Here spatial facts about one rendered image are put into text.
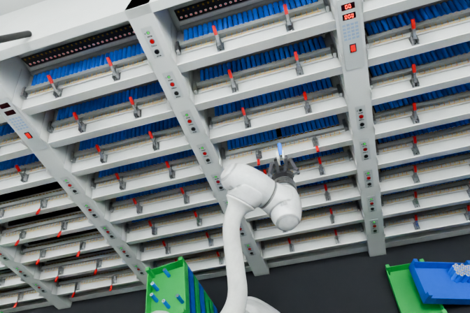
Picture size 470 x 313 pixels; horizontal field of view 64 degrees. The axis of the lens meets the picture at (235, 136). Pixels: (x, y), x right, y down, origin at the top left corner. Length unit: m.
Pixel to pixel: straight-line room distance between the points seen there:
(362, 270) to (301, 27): 1.50
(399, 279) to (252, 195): 1.36
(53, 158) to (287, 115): 1.09
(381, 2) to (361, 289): 1.54
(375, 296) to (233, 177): 1.37
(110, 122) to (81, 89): 0.19
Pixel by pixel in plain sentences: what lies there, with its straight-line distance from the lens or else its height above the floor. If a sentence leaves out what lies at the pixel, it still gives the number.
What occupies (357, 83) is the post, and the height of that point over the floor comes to 1.21.
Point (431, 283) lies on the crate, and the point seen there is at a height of 0.08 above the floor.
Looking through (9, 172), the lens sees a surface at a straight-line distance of 2.21.
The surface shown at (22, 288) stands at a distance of 3.14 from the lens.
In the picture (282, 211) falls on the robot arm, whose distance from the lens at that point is 1.21.
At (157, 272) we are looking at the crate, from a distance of 2.13.
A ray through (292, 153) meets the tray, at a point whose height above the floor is 0.92.
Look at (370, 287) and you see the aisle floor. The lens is 2.36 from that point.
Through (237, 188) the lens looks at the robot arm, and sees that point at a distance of 1.19.
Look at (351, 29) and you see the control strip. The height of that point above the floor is 1.44.
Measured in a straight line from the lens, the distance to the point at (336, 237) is 2.30.
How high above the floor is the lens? 2.08
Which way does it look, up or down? 36 degrees down
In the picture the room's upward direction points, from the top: 21 degrees counter-clockwise
